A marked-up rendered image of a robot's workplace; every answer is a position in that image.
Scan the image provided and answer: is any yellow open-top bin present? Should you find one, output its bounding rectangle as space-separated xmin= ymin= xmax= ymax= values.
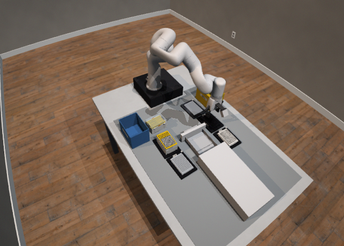
xmin=196 ymin=88 xmax=211 ymax=107

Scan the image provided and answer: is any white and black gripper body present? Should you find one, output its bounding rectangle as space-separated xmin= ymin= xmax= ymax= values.
xmin=206 ymin=96 xmax=223 ymax=111

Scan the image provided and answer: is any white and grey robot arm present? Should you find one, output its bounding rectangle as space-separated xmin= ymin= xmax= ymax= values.
xmin=146 ymin=28 xmax=226 ymax=100

